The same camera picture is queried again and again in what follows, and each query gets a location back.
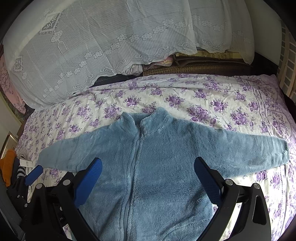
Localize blue fleece zip jacket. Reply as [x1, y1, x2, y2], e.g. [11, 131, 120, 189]
[38, 108, 289, 240]

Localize purple floral bed sheet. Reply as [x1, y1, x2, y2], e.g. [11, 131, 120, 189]
[16, 74, 295, 240]

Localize black white striped clothes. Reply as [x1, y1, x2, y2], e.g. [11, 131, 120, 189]
[7, 157, 33, 202]

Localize wooden picture frame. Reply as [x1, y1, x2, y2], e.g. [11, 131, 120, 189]
[0, 132, 18, 159]

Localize orange garment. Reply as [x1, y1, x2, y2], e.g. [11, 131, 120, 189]
[0, 149, 16, 187]

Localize pink floral bedding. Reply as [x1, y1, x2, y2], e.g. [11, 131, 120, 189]
[1, 55, 26, 114]

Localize beige checkered curtain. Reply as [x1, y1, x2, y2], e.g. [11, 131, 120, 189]
[277, 21, 296, 103]

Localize white lace cover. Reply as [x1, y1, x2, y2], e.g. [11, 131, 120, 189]
[3, 1, 254, 108]

